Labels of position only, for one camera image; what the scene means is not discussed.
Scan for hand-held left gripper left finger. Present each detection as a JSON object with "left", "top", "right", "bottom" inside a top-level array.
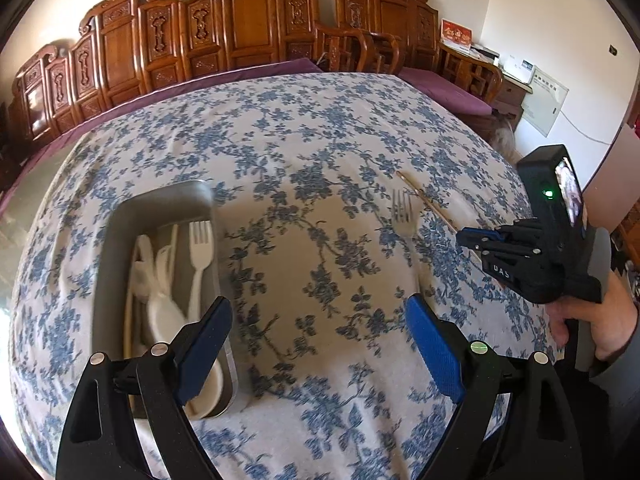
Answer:
[{"left": 55, "top": 296, "right": 234, "bottom": 480}]

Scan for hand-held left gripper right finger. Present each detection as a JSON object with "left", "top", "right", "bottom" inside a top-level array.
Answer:
[{"left": 405, "top": 292, "right": 586, "bottom": 480}]

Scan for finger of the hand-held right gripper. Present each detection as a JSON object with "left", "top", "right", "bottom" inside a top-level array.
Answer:
[
  {"left": 472, "top": 240, "right": 543, "bottom": 264},
  {"left": 457, "top": 219, "right": 543, "bottom": 247}
]

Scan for wooden chopsticks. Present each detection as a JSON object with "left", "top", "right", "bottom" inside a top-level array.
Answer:
[{"left": 396, "top": 170, "right": 459, "bottom": 235}]

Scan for metal fork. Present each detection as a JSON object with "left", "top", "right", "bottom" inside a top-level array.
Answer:
[{"left": 391, "top": 188, "right": 424, "bottom": 294}]

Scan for slim white plastic spoon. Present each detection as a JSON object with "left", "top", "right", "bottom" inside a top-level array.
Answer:
[{"left": 152, "top": 245, "right": 177, "bottom": 306}]

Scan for white plastic fork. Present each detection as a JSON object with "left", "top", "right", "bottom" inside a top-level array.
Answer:
[{"left": 186, "top": 219, "right": 217, "bottom": 322}]

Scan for grey metal utensil tray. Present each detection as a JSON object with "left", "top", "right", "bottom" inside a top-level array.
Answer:
[{"left": 92, "top": 180, "right": 239, "bottom": 419}]

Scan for person's right forearm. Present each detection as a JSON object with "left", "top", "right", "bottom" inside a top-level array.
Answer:
[{"left": 575, "top": 327, "right": 640, "bottom": 466}]

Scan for person's right hand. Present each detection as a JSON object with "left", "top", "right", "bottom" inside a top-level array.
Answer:
[{"left": 545, "top": 269, "right": 640, "bottom": 362}]

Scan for large white soup spoon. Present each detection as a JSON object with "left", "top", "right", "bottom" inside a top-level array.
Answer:
[{"left": 144, "top": 299, "right": 227, "bottom": 419}]

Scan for translucent plastic bag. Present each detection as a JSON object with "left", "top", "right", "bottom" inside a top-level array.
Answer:
[{"left": 492, "top": 122, "right": 519, "bottom": 162}]

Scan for wooden side table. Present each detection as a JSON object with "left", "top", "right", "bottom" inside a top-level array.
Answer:
[{"left": 492, "top": 49, "right": 534, "bottom": 122}]

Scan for short purple seat cushion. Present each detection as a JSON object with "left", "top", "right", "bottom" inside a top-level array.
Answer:
[{"left": 397, "top": 66, "right": 494, "bottom": 118}]

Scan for white box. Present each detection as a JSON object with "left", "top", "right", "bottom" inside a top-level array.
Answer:
[{"left": 501, "top": 57, "right": 535, "bottom": 84}]

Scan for blue floral tablecloth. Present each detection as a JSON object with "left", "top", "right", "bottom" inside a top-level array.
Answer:
[{"left": 7, "top": 71, "right": 567, "bottom": 480}]

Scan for short carved wooden bench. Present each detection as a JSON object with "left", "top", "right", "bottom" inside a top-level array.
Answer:
[{"left": 335, "top": 0, "right": 504, "bottom": 112}]

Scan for long purple seat cushion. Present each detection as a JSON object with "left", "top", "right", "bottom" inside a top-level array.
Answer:
[{"left": 0, "top": 57, "right": 324, "bottom": 202}]

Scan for long carved wooden bench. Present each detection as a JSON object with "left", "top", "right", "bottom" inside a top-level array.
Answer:
[{"left": 9, "top": 0, "right": 401, "bottom": 142}]

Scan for white cable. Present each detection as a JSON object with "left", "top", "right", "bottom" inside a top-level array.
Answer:
[{"left": 559, "top": 109, "right": 617, "bottom": 147}]

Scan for white wall panel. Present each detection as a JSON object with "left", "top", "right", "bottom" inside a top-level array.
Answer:
[{"left": 520, "top": 64, "right": 570, "bottom": 138}]

